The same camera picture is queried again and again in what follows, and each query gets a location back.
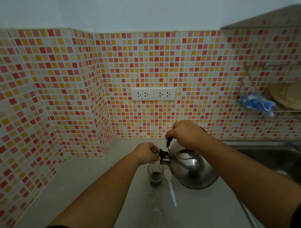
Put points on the person's right forearm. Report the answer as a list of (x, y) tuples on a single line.
[(249, 178)]

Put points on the person's left forearm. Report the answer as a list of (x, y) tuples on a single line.
[(103, 195)]

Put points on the person's left fingers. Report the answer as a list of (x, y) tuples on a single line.
[(155, 155)]

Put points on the white wall socket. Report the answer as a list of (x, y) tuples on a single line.
[(142, 94), (164, 94)]

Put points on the stainless steel sink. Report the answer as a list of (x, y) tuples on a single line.
[(272, 157)]

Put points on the person's right fingers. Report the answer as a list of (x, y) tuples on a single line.
[(171, 134)]

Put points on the blue cloth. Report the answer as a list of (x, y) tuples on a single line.
[(255, 102)]

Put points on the stainless steel kettle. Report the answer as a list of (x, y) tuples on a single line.
[(192, 169)]

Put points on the person's left hand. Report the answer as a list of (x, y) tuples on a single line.
[(144, 152)]

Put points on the glass cup with dark drink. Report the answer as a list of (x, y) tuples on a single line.
[(155, 178)]

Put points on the white plastic spoon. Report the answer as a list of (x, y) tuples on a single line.
[(169, 182)]

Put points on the person's right hand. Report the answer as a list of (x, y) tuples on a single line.
[(188, 135)]

